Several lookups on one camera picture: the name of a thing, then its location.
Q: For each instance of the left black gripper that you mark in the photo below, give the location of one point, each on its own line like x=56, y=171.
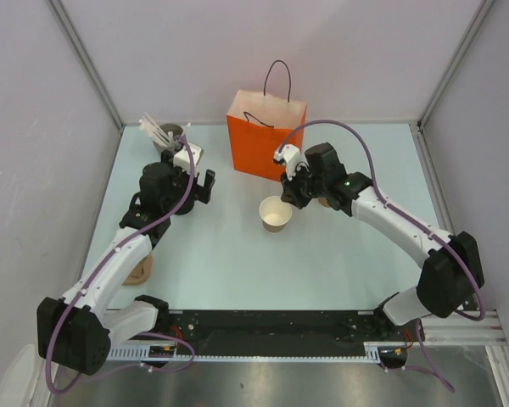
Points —
x=202, y=192

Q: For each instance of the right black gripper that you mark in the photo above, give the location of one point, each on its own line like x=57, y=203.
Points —
x=290, y=193

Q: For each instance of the single brown paper cup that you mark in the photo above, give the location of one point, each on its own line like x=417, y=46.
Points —
x=274, y=213

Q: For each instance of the orange paper bag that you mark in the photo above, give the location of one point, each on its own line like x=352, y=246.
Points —
x=258, y=123

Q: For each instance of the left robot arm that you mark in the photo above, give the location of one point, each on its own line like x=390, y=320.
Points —
x=76, y=330

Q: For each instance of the stack of black lids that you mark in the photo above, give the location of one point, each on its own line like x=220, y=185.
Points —
x=186, y=207

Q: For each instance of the stack of brown paper cups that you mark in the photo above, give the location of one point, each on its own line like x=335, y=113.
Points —
x=324, y=202

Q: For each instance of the grey cylindrical straw holder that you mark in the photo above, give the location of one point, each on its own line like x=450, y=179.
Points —
x=166, y=137

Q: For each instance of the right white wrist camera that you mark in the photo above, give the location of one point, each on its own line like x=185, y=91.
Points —
x=288, y=156

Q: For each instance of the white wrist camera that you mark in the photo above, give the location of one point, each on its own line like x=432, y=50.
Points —
x=185, y=156
x=288, y=156

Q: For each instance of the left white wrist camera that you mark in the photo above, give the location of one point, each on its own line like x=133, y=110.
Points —
x=185, y=156

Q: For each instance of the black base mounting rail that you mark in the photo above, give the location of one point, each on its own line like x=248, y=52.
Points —
x=285, y=333

